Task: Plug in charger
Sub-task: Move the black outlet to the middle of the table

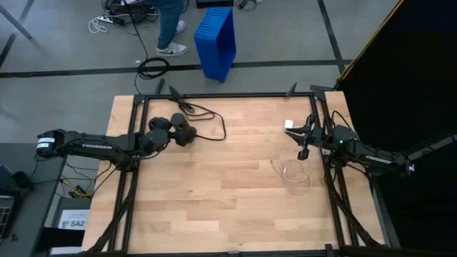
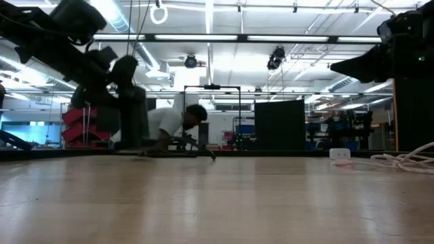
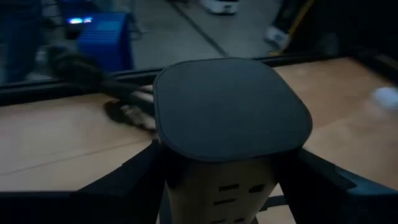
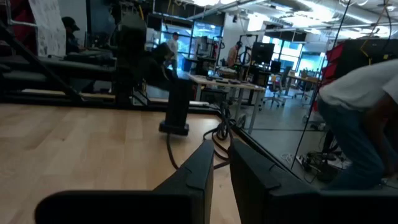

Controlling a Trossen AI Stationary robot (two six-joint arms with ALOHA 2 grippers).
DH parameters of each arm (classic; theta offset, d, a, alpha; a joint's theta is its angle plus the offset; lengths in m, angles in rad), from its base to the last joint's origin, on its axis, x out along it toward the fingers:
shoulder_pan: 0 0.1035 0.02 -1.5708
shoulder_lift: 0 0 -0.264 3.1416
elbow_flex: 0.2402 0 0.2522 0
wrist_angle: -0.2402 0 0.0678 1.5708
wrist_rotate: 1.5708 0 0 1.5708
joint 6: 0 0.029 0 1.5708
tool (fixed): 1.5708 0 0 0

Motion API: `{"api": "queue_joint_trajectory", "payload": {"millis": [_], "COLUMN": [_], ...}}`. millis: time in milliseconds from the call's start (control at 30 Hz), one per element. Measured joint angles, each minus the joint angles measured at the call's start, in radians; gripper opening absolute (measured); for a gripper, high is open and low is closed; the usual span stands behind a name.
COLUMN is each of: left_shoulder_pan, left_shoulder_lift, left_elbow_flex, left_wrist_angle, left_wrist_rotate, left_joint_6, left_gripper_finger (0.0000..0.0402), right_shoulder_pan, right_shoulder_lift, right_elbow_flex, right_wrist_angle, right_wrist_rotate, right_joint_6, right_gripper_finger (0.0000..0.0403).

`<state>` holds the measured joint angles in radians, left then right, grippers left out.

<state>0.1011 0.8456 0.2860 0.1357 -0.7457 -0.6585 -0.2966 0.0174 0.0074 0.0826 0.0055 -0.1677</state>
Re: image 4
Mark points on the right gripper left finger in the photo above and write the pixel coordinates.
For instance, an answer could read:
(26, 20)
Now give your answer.
(186, 193)

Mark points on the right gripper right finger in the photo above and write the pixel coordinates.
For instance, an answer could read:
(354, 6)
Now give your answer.
(264, 193)

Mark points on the black tower power strip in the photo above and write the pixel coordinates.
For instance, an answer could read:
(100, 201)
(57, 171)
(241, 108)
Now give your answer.
(177, 102)

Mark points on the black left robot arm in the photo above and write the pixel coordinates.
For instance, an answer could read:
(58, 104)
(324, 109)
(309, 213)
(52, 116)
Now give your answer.
(130, 62)

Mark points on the person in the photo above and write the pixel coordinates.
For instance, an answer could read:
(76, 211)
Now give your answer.
(232, 56)
(173, 49)
(357, 124)
(71, 37)

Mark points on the white floor power strip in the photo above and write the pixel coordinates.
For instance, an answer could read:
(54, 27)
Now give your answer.
(306, 162)

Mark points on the black floor equipment box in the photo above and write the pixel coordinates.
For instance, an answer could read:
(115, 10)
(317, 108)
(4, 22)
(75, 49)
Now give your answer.
(326, 171)

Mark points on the wooden desk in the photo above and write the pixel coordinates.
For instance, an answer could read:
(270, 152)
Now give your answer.
(304, 79)
(230, 84)

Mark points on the dark grey side table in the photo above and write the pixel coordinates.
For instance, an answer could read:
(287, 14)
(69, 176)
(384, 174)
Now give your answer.
(62, 71)

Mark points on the black computer monitor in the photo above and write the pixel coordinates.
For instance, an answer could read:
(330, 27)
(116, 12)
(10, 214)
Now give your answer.
(262, 53)

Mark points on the office chair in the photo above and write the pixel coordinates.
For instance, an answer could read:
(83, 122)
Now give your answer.
(276, 87)

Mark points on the white paper board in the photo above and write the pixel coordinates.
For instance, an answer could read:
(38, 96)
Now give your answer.
(49, 25)

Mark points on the red storage bins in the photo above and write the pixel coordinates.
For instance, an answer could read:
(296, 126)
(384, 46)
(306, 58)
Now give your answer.
(334, 62)

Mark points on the black partition panel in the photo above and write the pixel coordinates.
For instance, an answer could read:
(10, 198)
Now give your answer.
(367, 53)

